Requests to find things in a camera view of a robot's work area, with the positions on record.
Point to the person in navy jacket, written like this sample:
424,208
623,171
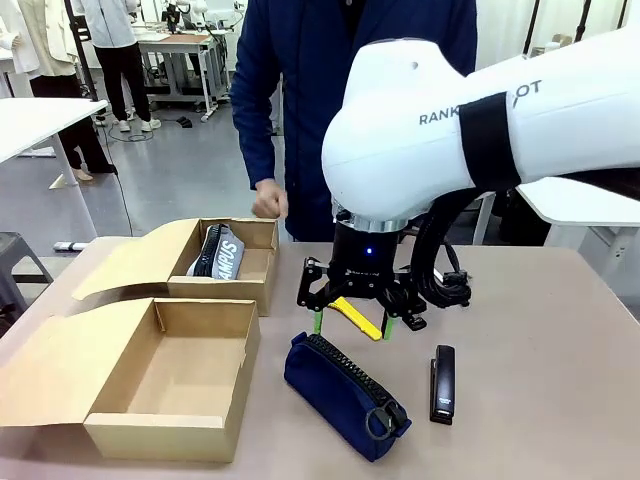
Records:
310,75

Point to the black green-tipped right gripper finger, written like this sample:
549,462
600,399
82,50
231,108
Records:
407,300
310,285

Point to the large open cardboard box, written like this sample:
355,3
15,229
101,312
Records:
165,375

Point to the background workbench with wooden top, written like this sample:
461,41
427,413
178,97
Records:
175,45

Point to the gray metal stool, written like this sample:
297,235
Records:
15,270

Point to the navy blue pencil case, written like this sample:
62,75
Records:
330,395

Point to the small cardboard box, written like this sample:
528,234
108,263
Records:
220,295

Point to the person in black trousers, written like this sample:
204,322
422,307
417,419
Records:
117,60

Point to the white table with round leg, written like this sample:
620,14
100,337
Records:
35,120

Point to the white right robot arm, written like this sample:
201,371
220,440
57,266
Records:
400,125

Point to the black object on floor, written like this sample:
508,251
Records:
184,122

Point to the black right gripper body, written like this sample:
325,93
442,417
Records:
365,255

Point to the person in cream coat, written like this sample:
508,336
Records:
45,45

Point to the black stapler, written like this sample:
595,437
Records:
443,385

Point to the person's right forearm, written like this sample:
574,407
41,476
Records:
255,145

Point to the black tripod pole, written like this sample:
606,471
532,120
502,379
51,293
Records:
82,55

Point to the person's right hand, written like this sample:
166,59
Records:
270,202

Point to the white table with rounded corner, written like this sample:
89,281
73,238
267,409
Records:
580,200

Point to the yellow utility knife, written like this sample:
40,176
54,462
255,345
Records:
357,316

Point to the gray pencil case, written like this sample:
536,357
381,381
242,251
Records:
225,257

